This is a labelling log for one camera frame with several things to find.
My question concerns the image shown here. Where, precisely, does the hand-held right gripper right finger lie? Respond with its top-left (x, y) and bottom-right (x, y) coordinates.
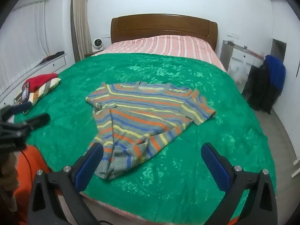
top-left (201, 142), bottom-right (278, 225)

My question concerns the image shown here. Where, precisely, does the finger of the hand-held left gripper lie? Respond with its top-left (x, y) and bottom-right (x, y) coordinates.
top-left (23, 113), bottom-right (51, 132)
top-left (0, 105), bottom-right (13, 122)

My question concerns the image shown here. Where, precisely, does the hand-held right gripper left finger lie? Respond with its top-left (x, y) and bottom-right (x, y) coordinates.
top-left (28, 142), bottom-right (104, 225)

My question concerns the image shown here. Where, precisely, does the striped knit sweater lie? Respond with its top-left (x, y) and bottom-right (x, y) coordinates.
top-left (85, 82), bottom-right (216, 180)

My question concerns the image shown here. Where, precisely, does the person's left forearm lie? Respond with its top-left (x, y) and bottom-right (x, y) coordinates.
top-left (0, 153), bottom-right (19, 193)

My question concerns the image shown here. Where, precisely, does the navy cloth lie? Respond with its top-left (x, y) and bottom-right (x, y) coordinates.
top-left (10, 102), bottom-right (32, 115)

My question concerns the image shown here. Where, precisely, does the green floral blanket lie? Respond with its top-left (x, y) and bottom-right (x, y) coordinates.
top-left (13, 53), bottom-right (277, 225)

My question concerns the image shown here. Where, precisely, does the orange cloth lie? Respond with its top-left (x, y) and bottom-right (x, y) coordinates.
top-left (13, 145), bottom-right (51, 225)

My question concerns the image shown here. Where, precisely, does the red cloth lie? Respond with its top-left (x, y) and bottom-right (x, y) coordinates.
top-left (25, 73), bottom-right (59, 92)

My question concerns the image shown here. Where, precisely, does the white window cabinet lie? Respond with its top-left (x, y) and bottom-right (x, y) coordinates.
top-left (0, 53), bottom-right (67, 104)

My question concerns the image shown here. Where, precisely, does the dark item on sill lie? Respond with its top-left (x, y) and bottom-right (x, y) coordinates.
top-left (39, 51), bottom-right (65, 65)

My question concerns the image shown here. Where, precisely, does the black jacket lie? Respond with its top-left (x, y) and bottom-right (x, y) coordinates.
top-left (247, 61), bottom-right (282, 115)

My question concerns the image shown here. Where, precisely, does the small white fan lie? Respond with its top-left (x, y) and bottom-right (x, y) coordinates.
top-left (92, 38), bottom-right (104, 52)

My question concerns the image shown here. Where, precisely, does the clear plastic bag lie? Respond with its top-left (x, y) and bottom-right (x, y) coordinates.
top-left (228, 60), bottom-right (249, 82)

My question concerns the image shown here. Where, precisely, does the beige curtain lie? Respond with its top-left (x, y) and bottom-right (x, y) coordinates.
top-left (71, 0), bottom-right (92, 61)

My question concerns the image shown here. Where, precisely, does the blue cloth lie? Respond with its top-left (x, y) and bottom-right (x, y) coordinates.
top-left (265, 55), bottom-right (286, 91)

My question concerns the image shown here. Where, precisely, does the white desk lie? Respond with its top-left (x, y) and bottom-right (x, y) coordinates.
top-left (220, 40), bottom-right (266, 94)

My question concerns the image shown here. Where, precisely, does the white wardrobe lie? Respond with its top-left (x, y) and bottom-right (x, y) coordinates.
top-left (253, 0), bottom-right (300, 179)

